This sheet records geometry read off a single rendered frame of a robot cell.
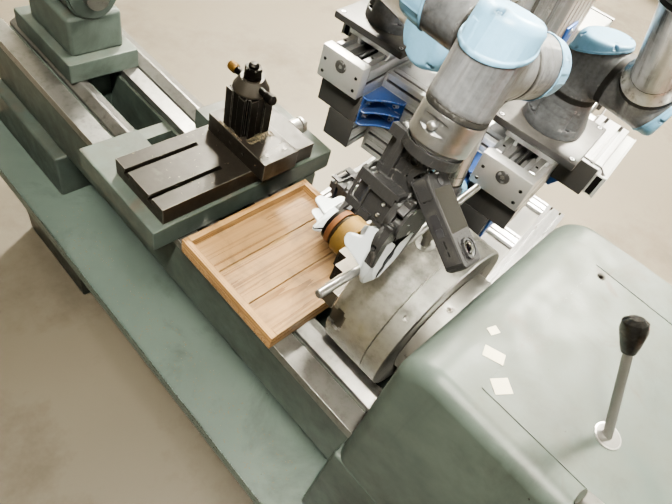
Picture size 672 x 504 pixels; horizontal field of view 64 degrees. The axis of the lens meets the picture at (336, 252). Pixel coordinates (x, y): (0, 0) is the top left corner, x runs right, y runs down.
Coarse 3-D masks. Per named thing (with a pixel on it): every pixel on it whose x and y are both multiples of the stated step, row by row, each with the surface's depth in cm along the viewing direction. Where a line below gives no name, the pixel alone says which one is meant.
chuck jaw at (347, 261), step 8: (344, 248) 98; (336, 256) 99; (344, 256) 97; (352, 256) 98; (336, 264) 95; (344, 264) 96; (352, 264) 96; (336, 272) 96; (344, 272) 95; (328, 296) 92; (336, 296) 91; (328, 304) 93; (336, 312) 90; (336, 320) 91; (344, 320) 90
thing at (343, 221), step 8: (344, 208) 103; (336, 216) 101; (344, 216) 101; (352, 216) 103; (328, 224) 101; (336, 224) 101; (344, 224) 100; (352, 224) 100; (360, 224) 100; (368, 224) 101; (328, 232) 102; (336, 232) 100; (344, 232) 100; (360, 232) 99; (328, 240) 103; (336, 240) 100; (336, 248) 101
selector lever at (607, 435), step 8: (624, 360) 64; (624, 368) 64; (616, 376) 66; (624, 376) 65; (616, 384) 66; (624, 384) 65; (616, 392) 66; (616, 400) 66; (616, 408) 66; (608, 416) 67; (616, 416) 67; (600, 424) 69; (608, 424) 68; (600, 432) 69; (608, 432) 68; (616, 432) 69; (600, 440) 68; (608, 440) 68; (616, 440) 68; (608, 448) 67; (616, 448) 68
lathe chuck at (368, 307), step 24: (408, 264) 84; (432, 264) 84; (360, 288) 85; (384, 288) 84; (408, 288) 83; (360, 312) 86; (384, 312) 84; (336, 336) 93; (360, 336) 87; (360, 360) 91
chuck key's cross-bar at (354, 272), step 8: (464, 192) 82; (472, 192) 83; (464, 200) 82; (424, 224) 79; (424, 232) 78; (352, 272) 69; (336, 280) 68; (344, 280) 68; (320, 288) 66; (328, 288) 67; (336, 288) 68; (320, 296) 66
